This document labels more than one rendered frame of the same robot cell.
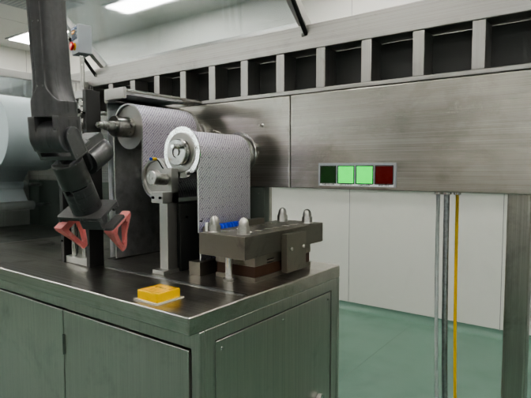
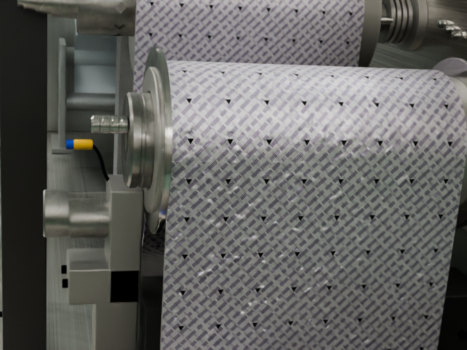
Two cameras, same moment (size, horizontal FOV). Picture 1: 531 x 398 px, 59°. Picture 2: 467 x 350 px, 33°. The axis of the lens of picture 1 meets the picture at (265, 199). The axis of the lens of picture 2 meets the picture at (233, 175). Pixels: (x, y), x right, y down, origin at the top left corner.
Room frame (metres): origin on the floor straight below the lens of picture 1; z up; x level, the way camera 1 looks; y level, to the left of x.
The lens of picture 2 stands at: (0.93, -0.20, 1.40)
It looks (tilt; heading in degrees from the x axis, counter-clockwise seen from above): 16 degrees down; 39
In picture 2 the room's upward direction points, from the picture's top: 4 degrees clockwise
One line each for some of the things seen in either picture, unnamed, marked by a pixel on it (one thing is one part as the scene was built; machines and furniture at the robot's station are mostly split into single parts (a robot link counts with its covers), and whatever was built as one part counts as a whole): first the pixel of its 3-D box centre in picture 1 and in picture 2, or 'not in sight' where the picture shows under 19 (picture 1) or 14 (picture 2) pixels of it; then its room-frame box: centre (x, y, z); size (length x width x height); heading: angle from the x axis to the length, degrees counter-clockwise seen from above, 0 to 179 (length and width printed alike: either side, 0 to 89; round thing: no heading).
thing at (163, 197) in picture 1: (164, 220); (98, 346); (1.35, 0.29, 1.05); 0.06 x 0.05 x 0.31; 144
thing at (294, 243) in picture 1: (295, 251); not in sight; (1.35, -0.08, 0.96); 0.10 x 0.03 x 0.11; 144
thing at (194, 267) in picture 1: (227, 260); not in sight; (1.43, 0.12, 0.92); 0.28 x 0.04 x 0.04; 144
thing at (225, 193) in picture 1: (225, 198); (306, 326); (1.42, 0.12, 1.11); 0.23 x 0.01 x 0.18; 144
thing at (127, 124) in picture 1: (121, 126); (106, 4); (1.50, 0.45, 1.33); 0.06 x 0.06 x 0.06; 54
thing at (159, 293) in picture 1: (159, 293); not in sight; (1.08, 0.25, 0.91); 0.07 x 0.07 x 0.02; 54
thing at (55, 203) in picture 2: (153, 177); (55, 213); (1.32, 0.31, 1.18); 0.04 x 0.02 x 0.04; 54
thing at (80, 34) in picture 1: (79, 40); not in sight; (1.72, 0.67, 1.66); 0.07 x 0.07 x 0.10; 41
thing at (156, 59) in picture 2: (182, 152); (153, 140); (1.36, 0.24, 1.25); 0.15 x 0.01 x 0.15; 54
